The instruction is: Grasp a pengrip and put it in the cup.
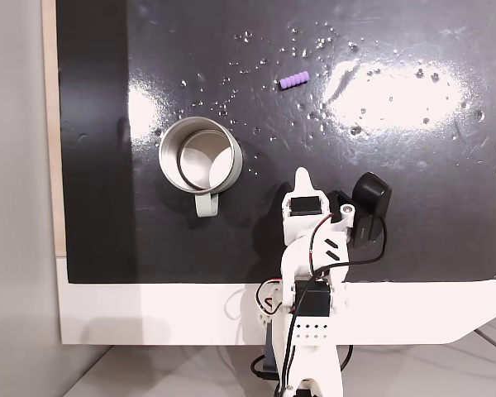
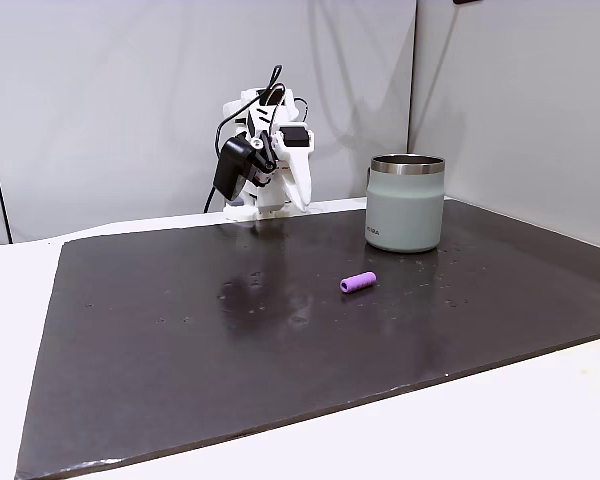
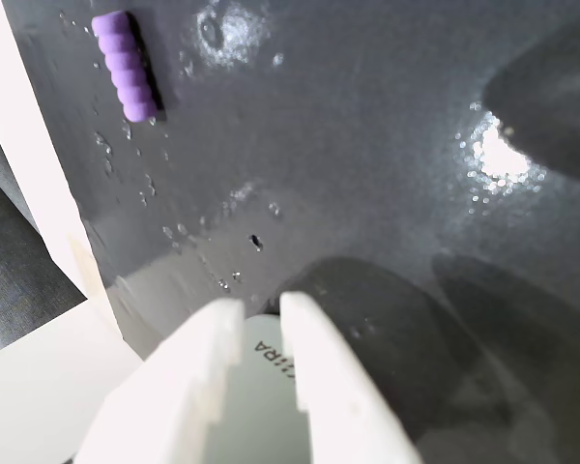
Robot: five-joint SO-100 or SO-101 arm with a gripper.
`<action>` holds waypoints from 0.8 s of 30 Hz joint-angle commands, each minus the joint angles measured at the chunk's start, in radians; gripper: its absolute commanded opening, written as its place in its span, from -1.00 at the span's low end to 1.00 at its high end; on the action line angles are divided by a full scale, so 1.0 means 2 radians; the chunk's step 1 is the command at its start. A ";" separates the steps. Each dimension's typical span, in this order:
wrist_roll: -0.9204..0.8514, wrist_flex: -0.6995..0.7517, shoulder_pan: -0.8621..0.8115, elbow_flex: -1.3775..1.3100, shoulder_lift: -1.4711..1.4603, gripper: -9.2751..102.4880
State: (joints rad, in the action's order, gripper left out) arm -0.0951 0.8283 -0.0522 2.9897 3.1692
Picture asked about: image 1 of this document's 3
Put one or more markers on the purple ribbed pen grip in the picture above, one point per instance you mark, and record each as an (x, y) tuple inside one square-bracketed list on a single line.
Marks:
[(294, 81)]

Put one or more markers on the black glossy mat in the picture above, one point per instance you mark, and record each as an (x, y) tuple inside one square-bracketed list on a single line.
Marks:
[(107, 207)]

